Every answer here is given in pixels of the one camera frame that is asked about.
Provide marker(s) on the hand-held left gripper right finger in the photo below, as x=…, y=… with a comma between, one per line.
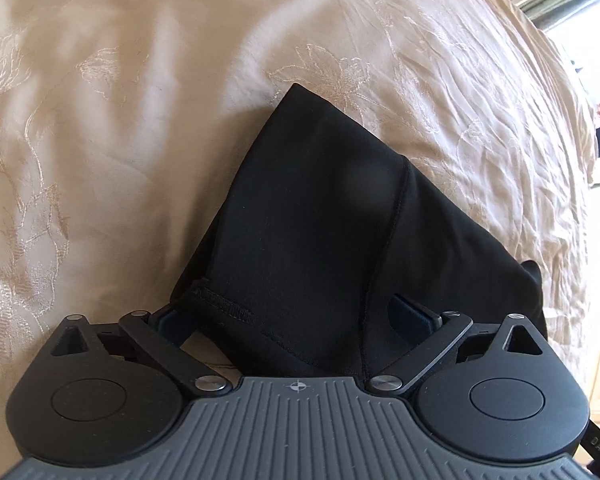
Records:
x=410, y=317

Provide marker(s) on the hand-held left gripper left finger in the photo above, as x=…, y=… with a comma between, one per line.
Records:
x=169, y=324

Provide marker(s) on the black pants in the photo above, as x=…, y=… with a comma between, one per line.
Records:
x=310, y=220

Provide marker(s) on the cream embroidered bedspread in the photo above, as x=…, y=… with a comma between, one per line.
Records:
x=130, y=110

